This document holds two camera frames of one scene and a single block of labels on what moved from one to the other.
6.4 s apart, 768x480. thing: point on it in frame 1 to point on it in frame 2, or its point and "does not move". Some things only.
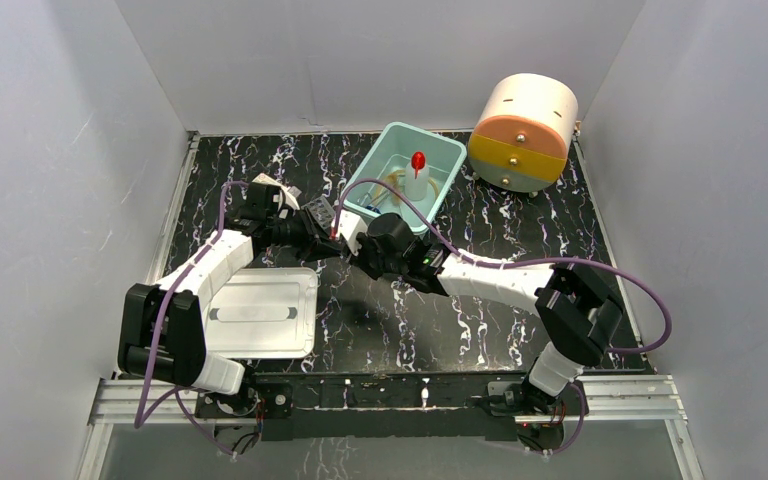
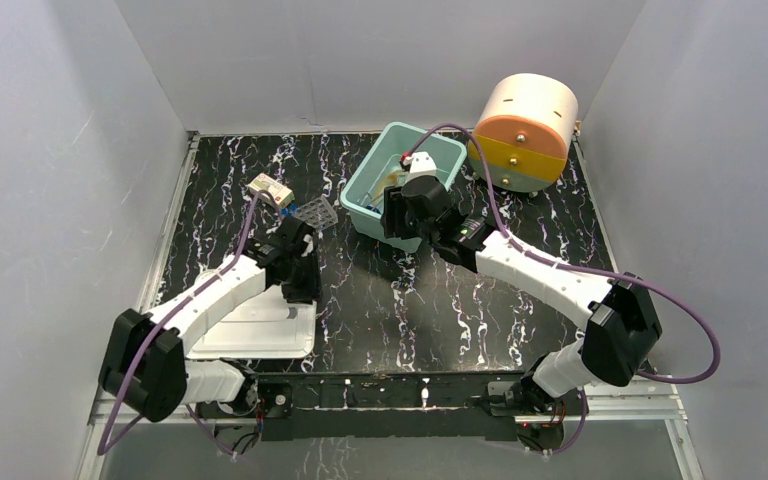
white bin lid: x=261 y=313 does not move
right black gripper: x=364 y=240 to x=393 y=206
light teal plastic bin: x=388 y=158 does not move
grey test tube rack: x=319 y=211 does not move
